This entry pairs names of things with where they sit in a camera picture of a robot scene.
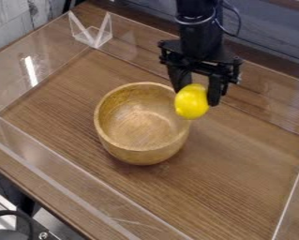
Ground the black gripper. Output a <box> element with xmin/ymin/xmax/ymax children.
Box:
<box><xmin>157</xmin><ymin>39</ymin><xmax>243</xmax><ymax>107</ymax></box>

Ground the yellow lemon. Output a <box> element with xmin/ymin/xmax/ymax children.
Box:
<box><xmin>173</xmin><ymin>83</ymin><xmax>209</xmax><ymax>120</ymax></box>

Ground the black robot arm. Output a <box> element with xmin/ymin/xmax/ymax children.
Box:
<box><xmin>157</xmin><ymin>0</ymin><xmax>243</xmax><ymax>107</ymax></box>

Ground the brown wooden bowl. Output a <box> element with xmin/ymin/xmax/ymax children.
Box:
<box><xmin>93</xmin><ymin>82</ymin><xmax>189</xmax><ymax>165</ymax></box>

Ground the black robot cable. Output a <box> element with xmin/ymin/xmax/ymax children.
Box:
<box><xmin>212</xmin><ymin>0</ymin><xmax>243</xmax><ymax>38</ymax></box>

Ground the black metal table mount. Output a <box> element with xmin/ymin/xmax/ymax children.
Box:
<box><xmin>14</xmin><ymin>205</ymin><xmax>80</xmax><ymax>240</ymax></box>

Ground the black cable under table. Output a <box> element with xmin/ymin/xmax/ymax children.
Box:
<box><xmin>0</xmin><ymin>210</ymin><xmax>32</xmax><ymax>240</ymax></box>

